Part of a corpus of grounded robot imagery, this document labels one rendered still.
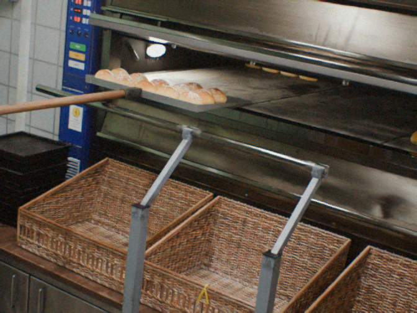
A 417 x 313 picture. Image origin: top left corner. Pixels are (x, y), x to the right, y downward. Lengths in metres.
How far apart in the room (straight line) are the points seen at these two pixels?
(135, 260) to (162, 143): 0.73
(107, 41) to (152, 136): 0.44
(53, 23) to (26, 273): 1.11
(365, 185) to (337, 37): 0.50
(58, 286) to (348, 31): 1.34
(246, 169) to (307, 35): 0.55
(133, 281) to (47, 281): 0.48
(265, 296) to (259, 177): 0.72
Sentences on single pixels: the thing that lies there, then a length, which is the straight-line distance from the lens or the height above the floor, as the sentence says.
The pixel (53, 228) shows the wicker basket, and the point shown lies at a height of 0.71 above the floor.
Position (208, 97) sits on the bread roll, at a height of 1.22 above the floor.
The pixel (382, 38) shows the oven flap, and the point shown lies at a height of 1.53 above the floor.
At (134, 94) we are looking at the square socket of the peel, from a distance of 2.87.
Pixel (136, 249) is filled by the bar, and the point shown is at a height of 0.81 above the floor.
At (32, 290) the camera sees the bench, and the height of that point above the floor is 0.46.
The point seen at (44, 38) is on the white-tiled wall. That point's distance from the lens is 3.49.
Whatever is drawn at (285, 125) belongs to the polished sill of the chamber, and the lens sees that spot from 2.77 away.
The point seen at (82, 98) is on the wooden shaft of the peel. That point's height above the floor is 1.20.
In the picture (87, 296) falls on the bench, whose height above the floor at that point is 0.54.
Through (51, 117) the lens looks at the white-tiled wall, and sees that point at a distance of 3.51.
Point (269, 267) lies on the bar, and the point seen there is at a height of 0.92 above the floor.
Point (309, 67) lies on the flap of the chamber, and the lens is 2.54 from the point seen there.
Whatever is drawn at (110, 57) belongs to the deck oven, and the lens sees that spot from 3.24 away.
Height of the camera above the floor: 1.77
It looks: 15 degrees down
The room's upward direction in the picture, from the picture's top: 7 degrees clockwise
